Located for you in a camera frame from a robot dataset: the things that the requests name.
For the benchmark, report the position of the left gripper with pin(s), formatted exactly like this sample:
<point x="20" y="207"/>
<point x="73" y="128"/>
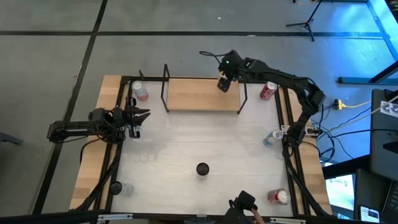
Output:
<point x="132" y="102"/>

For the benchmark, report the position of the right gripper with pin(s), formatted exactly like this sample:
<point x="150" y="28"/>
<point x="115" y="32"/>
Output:
<point x="231" y="65"/>

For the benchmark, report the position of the white and orange Spindrift can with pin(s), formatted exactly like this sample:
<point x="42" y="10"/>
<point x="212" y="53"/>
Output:
<point x="140" y="92"/>

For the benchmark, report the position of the red Coca-Cola can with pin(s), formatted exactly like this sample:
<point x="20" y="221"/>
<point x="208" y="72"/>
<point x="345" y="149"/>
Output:
<point x="267" y="92"/>
<point x="276" y="196"/>

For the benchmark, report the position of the blue silver Red Bull can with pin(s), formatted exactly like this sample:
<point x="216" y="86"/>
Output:
<point x="271" y="140"/>

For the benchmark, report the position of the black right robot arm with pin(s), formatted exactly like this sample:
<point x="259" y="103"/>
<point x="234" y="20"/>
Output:
<point x="280" y="74"/>

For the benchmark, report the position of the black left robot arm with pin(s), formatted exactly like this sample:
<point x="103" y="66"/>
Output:
<point x="71" y="129"/>

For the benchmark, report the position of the white power strip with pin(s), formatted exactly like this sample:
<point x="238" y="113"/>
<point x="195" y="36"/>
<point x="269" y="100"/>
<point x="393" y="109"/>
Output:
<point x="311" y="130"/>

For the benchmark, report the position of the black tripod stand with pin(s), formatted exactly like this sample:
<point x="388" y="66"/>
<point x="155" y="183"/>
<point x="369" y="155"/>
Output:
<point x="307" y="22"/>

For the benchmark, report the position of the grey chair base leg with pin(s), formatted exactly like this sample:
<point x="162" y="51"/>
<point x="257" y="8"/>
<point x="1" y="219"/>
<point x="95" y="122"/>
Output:
<point x="11" y="138"/>

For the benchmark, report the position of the person's hand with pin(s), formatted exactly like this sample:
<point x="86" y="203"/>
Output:
<point x="256" y="216"/>

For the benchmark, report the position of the lit laptop screen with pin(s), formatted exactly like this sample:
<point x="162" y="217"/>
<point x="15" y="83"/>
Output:
<point x="340" y="193"/>

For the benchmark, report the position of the white fiducial tag paper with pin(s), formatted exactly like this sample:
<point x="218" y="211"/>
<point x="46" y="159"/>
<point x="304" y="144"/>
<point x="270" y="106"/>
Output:
<point x="390" y="109"/>

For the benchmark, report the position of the black equipment case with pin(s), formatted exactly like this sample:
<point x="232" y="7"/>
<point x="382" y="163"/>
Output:
<point x="381" y="149"/>

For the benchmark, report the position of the smartphone with lit screen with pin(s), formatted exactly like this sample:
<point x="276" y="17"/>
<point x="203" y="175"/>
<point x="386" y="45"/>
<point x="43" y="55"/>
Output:
<point x="370" y="214"/>

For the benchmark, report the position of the black keyboard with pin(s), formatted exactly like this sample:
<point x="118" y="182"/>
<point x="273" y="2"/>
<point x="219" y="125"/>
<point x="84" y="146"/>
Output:
<point x="392" y="202"/>

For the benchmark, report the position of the wooden shelf with black frame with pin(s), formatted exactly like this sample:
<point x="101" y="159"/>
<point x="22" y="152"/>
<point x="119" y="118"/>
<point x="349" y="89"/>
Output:
<point x="199" y="96"/>

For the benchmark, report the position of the black aluminium table frame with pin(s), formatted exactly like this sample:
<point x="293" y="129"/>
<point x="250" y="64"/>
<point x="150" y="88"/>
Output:
<point x="279" y="107"/>

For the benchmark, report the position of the white metal bracket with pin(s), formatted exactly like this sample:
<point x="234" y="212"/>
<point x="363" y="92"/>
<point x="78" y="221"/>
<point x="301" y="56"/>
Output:
<point x="287" y="221"/>
<point x="115" y="217"/>

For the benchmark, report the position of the black floor frame base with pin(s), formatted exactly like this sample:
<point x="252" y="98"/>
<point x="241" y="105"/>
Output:
<point x="354" y="80"/>

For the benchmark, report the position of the black floor frame beam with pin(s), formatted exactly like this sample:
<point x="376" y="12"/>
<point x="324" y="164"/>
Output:
<point x="383" y="31"/>

